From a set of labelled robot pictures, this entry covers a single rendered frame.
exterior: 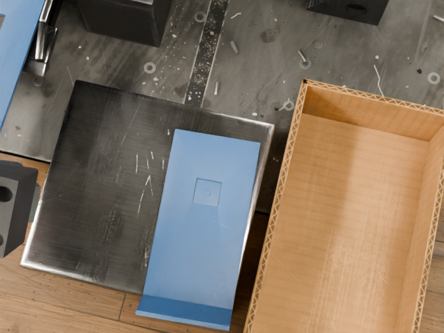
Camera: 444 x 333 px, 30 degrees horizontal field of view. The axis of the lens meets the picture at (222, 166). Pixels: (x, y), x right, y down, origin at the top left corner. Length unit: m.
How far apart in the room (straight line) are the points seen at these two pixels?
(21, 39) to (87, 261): 0.18
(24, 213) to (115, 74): 0.28
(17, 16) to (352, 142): 0.29
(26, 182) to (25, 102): 0.28
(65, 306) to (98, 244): 0.06
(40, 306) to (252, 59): 0.27
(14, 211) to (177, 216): 0.23
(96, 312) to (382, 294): 0.23
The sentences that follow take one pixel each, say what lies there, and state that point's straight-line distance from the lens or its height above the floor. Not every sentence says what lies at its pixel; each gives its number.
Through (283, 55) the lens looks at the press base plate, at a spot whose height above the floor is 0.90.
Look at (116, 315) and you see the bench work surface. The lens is 0.67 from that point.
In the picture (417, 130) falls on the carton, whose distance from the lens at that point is 0.69.
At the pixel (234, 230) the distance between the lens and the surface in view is 0.65.
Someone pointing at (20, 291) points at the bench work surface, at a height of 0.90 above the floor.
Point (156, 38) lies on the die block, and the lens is 0.71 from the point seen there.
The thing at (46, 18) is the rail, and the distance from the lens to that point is 0.65.
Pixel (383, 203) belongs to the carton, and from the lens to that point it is 0.69.
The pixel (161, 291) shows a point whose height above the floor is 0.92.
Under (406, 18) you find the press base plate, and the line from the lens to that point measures 0.75.
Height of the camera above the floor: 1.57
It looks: 75 degrees down
